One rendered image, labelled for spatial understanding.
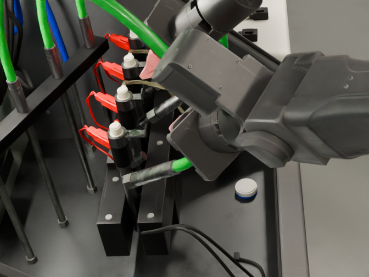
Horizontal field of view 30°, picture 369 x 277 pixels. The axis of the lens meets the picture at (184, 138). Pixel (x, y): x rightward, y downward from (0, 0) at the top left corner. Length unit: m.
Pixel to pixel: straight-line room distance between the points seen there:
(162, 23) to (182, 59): 0.26
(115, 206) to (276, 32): 0.51
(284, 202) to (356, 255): 1.16
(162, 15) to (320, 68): 0.35
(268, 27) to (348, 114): 0.93
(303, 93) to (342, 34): 2.58
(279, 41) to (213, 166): 0.68
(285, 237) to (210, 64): 0.50
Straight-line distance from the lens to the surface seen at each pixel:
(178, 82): 0.58
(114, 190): 1.08
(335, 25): 3.14
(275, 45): 1.33
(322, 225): 2.28
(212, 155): 0.69
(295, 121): 0.50
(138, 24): 0.70
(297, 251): 1.01
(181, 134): 0.68
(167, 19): 0.83
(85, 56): 1.16
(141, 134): 0.96
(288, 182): 1.10
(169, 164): 0.82
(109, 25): 1.24
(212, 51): 0.57
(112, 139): 0.96
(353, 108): 0.46
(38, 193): 1.33
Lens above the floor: 1.75
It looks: 42 degrees down
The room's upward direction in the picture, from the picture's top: 9 degrees counter-clockwise
